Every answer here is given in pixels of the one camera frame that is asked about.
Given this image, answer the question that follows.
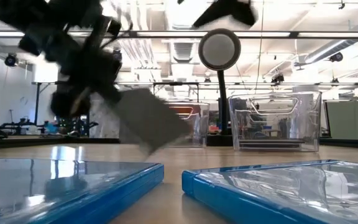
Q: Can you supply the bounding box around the silver ventilation duct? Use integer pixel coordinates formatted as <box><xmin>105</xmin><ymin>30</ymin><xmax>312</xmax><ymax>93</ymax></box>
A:
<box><xmin>163</xmin><ymin>0</ymin><xmax>208</xmax><ymax>65</ymax></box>

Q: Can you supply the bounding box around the black ceiling spotlight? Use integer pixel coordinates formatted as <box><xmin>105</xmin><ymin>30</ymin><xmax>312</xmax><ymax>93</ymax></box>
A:
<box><xmin>329</xmin><ymin>52</ymin><xmax>344</xmax><ymax>63</ymax></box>
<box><xmin>4</xmin><ymin>53</ymin><xmax>20</xmax><ymax>68</ymax></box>

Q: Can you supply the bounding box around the black metal frame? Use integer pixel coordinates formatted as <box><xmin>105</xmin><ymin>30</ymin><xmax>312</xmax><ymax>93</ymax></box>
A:
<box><xmin>30</xmin><ymin>81</ymin><xmax>200</xmax><ymax>138</ymax></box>

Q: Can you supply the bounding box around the blue plastic disc case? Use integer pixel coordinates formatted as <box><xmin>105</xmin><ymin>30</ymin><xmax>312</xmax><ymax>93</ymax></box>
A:
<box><xmin>181</xmin><ymin>159</ymin><xmax>358</xmax><ymax>224</ymax></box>
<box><xmin>0</xmin><ymin>157</ymin><xmax>165</xmax><ymax>224</ymax></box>

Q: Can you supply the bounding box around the white ceiling box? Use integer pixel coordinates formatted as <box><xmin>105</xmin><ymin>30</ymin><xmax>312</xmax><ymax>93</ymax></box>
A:
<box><xmin>31</xmin><ymin>60</ymin><xmax>60</xmax><ymax>84</ymax></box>

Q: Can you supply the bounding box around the round lamp on black stand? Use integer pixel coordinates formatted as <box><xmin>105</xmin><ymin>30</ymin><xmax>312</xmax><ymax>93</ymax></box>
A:
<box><xmin>198</xmin><ymin>28</ymin><xmax>242</xmax><ymax>147</ymax></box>

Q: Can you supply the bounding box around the clear plastic bin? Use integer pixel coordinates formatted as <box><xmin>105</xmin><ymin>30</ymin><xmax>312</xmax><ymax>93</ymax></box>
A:
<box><xmin>227</xmin><ymin>90</ymin><xmax>323</xmax><ymax>153</ymax></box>
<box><xmin>165</xmin><ymin>100</ymin><xmax>211</xmax><ymax>149</ymax></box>

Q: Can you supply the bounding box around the orange board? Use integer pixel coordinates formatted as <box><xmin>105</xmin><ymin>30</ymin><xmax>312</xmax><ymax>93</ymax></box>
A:
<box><xmin>168</xmin><ymin>105</ymin><xmax>196</xmax><ymax>116</ymax></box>

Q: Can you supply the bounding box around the thin hanging cable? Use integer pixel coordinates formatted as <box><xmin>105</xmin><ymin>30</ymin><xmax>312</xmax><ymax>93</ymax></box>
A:
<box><xmin>254</xmin><ymin>0</ymin><xmax>265</xmax><ymax>95</ymax></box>

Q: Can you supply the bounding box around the white patterned cloth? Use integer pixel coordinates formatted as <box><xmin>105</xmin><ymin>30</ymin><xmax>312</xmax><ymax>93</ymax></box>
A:
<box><xmin>88</xmin><ymin>93</ymin><xmax>121</xmax><ymax>139</ymax></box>

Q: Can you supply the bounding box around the green partition panel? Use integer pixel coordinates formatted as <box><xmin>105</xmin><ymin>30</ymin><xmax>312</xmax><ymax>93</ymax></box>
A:
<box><xmin>324</xmin><ymin>100</ymin><xmax>358</xmax><ymax>141</ymax></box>

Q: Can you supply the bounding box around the black ceiling camera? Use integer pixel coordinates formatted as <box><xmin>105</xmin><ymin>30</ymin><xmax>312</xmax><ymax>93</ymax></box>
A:
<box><xmin>271</xmin><ymin>73</ymin><xmax>285</xmax><ymax>86</ymax></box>

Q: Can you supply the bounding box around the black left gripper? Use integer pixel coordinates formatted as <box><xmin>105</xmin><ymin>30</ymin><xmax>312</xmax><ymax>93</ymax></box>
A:
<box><xmin>49</xmin><ymin>45</ymin><xmax>124</xmax><ymax>119</ymax></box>

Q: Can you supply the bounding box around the slim dark jewel case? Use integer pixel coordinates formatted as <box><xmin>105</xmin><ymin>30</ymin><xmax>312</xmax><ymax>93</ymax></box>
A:
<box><xmin>114</xmin><ymin>87</ymin><xmax>193</xmax><ymax>156</ymax></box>

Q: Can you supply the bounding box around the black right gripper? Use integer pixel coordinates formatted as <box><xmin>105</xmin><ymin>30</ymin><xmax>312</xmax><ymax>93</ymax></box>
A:
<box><xmin>177</xmin><ymin>0</ymin><xmax>258</xmax><ymax>29</ymax></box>

